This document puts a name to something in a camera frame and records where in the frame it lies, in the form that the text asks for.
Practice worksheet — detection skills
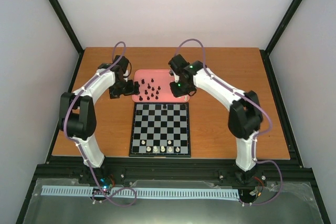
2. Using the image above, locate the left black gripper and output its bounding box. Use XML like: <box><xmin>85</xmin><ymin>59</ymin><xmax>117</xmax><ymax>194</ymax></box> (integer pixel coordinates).
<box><xmin>110</xmin><ymin>79</ymin><xmax>140</xmax><ymax>99</ymax></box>

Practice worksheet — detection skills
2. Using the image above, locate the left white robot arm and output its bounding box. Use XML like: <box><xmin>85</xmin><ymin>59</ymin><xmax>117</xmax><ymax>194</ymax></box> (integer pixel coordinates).
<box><xmin>58</xmin><ymin>55</ymin><xmax>140</xmax><ymax>184</ymax></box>

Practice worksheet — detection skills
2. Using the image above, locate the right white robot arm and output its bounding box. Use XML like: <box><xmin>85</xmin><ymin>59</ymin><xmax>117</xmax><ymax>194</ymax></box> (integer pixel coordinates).
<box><xmin>169</xmin><ymin>55</ymin><xmax>263</xmax><ymax>185</ymax></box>

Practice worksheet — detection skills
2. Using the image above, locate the pink plastic tray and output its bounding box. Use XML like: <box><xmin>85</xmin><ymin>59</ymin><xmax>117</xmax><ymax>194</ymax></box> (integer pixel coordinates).
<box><xmin>132</xmin><ymin>69</ymin><xmax>190</xmax><ymax>103</ymax></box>

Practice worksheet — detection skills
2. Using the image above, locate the black and white chessboard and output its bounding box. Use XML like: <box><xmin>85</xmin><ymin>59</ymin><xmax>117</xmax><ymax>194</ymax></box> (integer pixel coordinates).
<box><xmin>129</xmin><ymin>102</ymin><xmax>191</xmax><ymax>158</ymax></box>

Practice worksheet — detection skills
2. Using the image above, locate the clear acrylic sheet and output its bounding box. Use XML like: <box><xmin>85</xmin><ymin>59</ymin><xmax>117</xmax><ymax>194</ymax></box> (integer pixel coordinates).
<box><xmin>24</xmin><ymin>179</ymin><xmax>322</xmax><ymax>223</ymax></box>

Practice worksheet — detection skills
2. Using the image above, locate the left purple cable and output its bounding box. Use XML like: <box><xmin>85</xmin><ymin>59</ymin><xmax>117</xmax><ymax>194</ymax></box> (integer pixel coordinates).
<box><xmin>64</xmin><ymin>41</ymin><xmax>137</xmax><ymax>206</ymax></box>

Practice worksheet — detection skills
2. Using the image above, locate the black aluminium frame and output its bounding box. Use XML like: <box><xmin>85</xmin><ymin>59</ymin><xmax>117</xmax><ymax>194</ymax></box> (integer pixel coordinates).
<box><xmin>16</xmin><ymin>0</ymin><xmax>330</xmax><ymax>223</ymax></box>

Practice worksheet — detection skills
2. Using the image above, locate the light blue cable duct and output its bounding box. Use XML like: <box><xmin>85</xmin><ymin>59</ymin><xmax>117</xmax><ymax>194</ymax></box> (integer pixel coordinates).
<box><xmin>40</xmin><ymin>185</ymin><xmax>239</xmax><ymax>201</ymax></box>

